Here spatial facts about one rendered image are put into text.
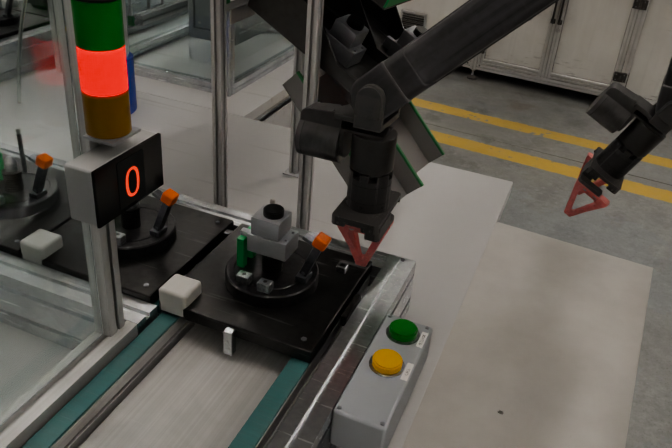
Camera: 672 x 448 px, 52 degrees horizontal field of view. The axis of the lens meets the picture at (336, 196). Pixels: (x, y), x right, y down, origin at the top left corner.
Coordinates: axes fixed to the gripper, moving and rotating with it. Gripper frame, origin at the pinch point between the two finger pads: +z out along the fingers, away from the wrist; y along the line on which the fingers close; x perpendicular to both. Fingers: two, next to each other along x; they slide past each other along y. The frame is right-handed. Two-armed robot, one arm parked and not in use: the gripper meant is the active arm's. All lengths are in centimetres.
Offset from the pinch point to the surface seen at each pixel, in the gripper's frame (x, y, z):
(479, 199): 8, -62, 19
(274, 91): -61, -97, 19
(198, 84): -81, -87, 17
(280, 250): -11.5, 2.1, 0.8
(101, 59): -24.2, 20.7, -30.1
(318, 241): -6.3, 0.9, -1.7
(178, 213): -36.6, -9.8, 8.0
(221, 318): -16.0, 11.2, 8.1
